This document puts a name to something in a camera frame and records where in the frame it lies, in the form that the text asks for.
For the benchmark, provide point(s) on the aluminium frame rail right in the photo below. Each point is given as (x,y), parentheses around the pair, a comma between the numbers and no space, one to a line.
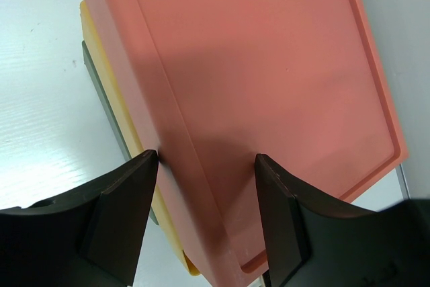
(402,182)

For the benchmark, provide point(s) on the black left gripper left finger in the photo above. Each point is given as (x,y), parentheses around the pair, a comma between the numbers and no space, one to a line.
(90,235)

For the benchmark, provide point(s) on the coral three-tier drawer organizer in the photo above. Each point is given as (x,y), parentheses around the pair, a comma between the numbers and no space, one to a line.
(212,83)

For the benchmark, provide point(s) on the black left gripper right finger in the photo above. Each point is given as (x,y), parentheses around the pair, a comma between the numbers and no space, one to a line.
(314,239)

